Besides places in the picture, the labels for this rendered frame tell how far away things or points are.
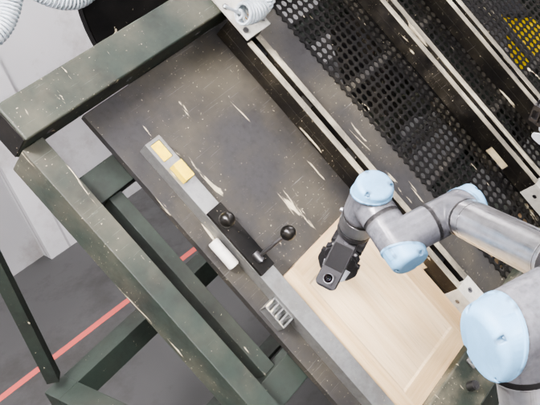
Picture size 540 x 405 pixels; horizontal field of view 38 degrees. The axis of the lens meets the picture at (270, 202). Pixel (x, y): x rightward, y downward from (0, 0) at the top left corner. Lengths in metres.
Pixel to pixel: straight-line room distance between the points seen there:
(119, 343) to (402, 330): 1.18
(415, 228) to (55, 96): 0.85
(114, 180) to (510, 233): 0.99
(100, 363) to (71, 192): 1.20
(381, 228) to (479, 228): 0.18
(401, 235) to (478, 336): 0.37
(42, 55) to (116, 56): 3.45
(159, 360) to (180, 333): 2.30
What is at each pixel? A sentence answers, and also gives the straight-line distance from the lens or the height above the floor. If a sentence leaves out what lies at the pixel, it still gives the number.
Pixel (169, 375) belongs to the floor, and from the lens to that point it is 3.96.
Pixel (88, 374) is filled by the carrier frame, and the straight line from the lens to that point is 2.87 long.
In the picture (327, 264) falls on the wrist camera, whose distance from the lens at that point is 1.61.
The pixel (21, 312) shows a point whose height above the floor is 1.16.
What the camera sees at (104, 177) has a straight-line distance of 1.92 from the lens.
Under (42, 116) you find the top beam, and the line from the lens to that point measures 1.79.
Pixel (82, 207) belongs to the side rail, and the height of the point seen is 1.68.
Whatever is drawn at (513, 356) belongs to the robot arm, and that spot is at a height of 1.63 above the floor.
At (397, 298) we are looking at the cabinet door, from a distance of 2.14.
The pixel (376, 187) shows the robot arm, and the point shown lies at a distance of 1.47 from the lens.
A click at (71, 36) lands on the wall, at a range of 5.44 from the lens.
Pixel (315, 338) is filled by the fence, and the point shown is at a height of 1.18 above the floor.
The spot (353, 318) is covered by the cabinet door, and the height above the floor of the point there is 1.13.
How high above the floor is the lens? 2.40
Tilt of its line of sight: 29 degrees down
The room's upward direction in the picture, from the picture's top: 20 degrees counter-clockwise
